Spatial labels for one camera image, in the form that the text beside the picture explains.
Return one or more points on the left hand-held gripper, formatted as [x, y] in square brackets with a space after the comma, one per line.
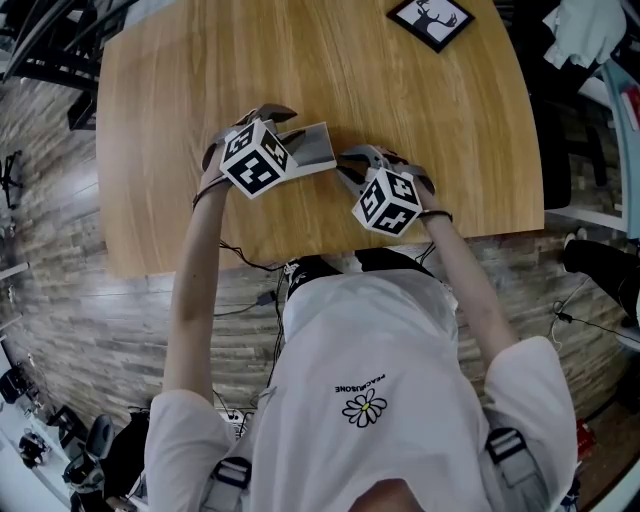
[250, 170]

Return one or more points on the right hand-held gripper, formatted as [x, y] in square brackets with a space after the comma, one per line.
[385, 205]

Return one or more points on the small grey box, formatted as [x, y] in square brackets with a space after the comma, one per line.
[315, 147]

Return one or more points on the person's right forearm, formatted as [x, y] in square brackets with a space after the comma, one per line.
[465, 270]

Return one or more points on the person's left forearm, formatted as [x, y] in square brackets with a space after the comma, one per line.
[200, 250]

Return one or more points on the person's left hand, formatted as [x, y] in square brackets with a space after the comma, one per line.
[244, 120]

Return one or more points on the person's right hand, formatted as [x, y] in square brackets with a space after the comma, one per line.
[397, 157]

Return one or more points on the black wrist band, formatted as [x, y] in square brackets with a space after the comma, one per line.
[437, 214]
[210, 191]

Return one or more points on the person's black trousers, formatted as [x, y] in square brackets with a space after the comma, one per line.
[390, 260]

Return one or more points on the black power adapter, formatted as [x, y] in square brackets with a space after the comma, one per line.
[265, 299]

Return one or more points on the black framed deer picture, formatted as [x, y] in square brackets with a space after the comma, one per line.
[430, 20]

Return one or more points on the person's white t-shirt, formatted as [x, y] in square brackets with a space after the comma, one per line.
[380, 340]

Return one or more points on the pale cloth garment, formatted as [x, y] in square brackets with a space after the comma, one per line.
[580, 30]

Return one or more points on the white power strip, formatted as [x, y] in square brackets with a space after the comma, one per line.
[235, 417]

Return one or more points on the black office chair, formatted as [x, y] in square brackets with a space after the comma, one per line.
[100, 435]

